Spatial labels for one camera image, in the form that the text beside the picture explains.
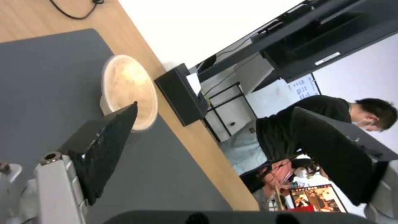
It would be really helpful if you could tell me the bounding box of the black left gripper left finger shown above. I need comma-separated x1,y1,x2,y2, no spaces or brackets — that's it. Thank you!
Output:
0,100,139,224

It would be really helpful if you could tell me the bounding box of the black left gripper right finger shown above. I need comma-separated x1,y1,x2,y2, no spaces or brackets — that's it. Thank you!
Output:
292,106,398,224

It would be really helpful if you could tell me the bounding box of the person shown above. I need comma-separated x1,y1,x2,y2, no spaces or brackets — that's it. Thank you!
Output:
239,95,396,193

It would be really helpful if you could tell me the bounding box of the grey desk mat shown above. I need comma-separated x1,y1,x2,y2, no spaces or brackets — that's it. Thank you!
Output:
0,28,234,224

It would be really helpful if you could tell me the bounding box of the red and black printed box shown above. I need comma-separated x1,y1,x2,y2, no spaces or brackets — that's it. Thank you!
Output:
288,184,348,213

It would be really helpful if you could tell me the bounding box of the round clear lidded food container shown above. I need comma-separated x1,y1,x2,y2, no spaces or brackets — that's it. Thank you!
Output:
99,54,159,133

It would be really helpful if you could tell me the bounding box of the whiteboard with printed sheets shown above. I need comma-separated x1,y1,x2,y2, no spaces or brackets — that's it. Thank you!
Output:
245,72,321,118

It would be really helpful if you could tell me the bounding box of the black rectangular box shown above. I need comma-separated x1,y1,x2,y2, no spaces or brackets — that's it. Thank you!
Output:
154,63,208,127

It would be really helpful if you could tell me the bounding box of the black framed glass partition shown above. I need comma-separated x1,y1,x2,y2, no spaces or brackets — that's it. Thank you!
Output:
203,82,249,142

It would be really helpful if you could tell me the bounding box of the black office desk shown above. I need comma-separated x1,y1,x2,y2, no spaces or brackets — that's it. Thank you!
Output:
196,0,398,91

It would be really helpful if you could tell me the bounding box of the black cable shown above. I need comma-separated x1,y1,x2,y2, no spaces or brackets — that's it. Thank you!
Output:
49,0,105,19

